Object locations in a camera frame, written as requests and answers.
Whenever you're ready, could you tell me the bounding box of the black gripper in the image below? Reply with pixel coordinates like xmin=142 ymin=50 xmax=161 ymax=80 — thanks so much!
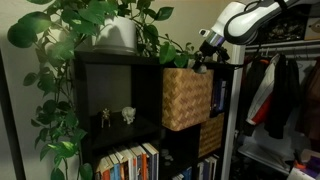
xmin=192 ymin=41 xmax=232 ymax=70

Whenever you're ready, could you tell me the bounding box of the large woven bamboo basket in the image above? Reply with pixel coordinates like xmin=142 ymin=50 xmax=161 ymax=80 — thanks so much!
xmin=161 ymin=67 xmax=215 ymax=132

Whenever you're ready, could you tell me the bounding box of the small woven bamboo basket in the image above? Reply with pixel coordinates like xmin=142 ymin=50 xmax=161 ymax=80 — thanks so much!
xmin=198 ymin=113 xmax=225 ymax=159

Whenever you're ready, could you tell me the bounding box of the blue circuits book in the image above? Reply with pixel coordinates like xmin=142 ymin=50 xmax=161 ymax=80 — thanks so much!
xmin=213 ymin=79 xmax=222 ymax=113

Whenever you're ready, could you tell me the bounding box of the white clothes rack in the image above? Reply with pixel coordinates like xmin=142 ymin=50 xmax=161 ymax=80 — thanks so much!
xmin=220 ymin=39 xmax=320 ymax=180

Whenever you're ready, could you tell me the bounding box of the black hanging jacket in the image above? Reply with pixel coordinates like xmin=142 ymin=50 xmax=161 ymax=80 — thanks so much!
xmin=241 ymin=56 xmax=268 ymax=137

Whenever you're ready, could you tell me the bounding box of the black cube bookshelf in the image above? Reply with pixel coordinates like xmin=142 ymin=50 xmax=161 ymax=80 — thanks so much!
xmin=73 ymin=50 xmax=236 ymax=180

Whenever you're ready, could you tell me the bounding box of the white and red jacket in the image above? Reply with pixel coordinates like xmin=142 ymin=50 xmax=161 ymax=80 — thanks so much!
xmin=245 ymin=53 xmax=282 ymax=127

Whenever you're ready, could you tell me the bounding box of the white plant pot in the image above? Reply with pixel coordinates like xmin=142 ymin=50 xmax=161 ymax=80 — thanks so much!
xmin=91 ymin=14 xmax=138 ymax=56

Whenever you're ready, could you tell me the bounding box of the white elephant figurine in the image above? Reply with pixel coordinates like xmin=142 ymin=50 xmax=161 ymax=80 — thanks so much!
xmin=121 ymin=106 xmax=137 ymax=126

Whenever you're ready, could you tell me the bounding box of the long black hanging garment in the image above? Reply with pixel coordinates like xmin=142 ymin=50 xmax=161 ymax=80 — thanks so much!
xmin=264 ymin=54 xmax=302 ymax=140

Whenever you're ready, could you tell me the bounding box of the patterned storage box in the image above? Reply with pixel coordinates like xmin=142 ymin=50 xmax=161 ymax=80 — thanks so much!
xmin=262 ymin=13 xmax=308 ymax=42

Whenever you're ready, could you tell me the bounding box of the white book row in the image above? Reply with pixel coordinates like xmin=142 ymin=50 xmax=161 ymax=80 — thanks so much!
xmin=196 ymin=155 xmax=219 ymax=180

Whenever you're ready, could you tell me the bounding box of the gold figurine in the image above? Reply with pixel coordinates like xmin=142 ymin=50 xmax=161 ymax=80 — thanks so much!
xmin=100 ymin=108 xmax=112 ymax=129

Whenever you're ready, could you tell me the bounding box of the white low shelf board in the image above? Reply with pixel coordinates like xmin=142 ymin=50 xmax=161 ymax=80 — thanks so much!
xmin=237 ymin=143 xmax=292 ymax=177

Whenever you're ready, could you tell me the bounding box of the small blue book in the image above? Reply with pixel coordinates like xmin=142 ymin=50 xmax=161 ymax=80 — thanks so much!
xmin=181 ymin=166 xmax=194 ymax=180

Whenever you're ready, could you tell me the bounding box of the cardboard box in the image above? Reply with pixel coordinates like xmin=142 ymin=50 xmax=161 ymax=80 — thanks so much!
xmin=304 ymin=16 xmax=320 ymax=42

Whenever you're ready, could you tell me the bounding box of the brown hanging garment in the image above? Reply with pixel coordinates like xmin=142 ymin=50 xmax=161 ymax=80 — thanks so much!
xmin=294 ymin=59 xmax=320 ymax=142

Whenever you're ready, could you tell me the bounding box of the orange red book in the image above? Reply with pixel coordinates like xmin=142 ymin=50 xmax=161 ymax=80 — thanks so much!
xmin=139 ymin=151 xmax=148 ymax=180

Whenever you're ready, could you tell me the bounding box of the plain white book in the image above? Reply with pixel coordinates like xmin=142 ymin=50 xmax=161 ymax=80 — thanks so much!
xmin=122 ymin=148 xmax=140 ymax=180

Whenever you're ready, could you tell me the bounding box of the thin orange book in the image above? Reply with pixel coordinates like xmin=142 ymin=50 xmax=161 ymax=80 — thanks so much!
xmin=117 ymin=159 xmax=128 ymax=180

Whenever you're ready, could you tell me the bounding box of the light blue book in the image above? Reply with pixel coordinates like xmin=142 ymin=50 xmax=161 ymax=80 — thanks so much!
xmin=107 ymin=151 xmax=122 ymax=180

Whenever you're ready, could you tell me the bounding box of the green potted pothos plant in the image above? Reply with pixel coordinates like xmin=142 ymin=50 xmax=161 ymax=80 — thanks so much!
xmin=6 ymin=0 xmax=201 ymax=180

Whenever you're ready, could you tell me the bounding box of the white box with clutter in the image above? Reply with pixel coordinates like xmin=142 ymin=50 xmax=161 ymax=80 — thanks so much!
xmin=286 ymin=149 xmax=320 ymax=180

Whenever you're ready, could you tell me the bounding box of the dark slanted pole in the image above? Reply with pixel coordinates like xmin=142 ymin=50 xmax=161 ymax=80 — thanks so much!
xmin=0 ymin=49 xmax=27 ymax=180

